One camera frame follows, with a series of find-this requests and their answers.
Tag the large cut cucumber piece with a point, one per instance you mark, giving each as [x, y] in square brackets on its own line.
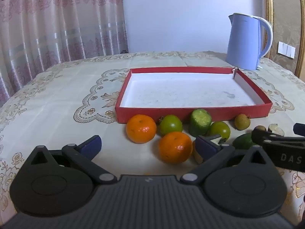
[199, 126]

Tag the gold framed wall panel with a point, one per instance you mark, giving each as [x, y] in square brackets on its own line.
[284, 9]

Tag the pink patterned curtain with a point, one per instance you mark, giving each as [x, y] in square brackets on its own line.
[59, 23]

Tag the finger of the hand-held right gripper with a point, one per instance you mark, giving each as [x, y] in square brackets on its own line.
[259, 136]
[299, 129]

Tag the brown longan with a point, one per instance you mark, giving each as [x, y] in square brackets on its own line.
[242, 121]
[261, 128]

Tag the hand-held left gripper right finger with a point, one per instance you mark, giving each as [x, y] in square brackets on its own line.
[206, 148]

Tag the small cucumber piece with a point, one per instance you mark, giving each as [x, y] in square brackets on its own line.
[243, 141]

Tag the dark sugarcane piece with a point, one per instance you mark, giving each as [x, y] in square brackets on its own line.
[197, 155]
[276, 130]

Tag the red cardboard box tray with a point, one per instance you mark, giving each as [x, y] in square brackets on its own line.
[181, 90]

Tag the green tomato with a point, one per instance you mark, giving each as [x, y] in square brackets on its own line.
[220, 130]
[170, 124]

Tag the blue electric kettle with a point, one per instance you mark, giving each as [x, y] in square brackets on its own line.
[243, 43]

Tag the white wall light switch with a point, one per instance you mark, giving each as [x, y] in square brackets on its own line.
[286, 49]

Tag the orange mandarin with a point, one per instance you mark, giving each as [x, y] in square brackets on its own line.
[175, 147]
[141, 128]

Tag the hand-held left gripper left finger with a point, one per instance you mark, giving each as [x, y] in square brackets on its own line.
[90, 146]

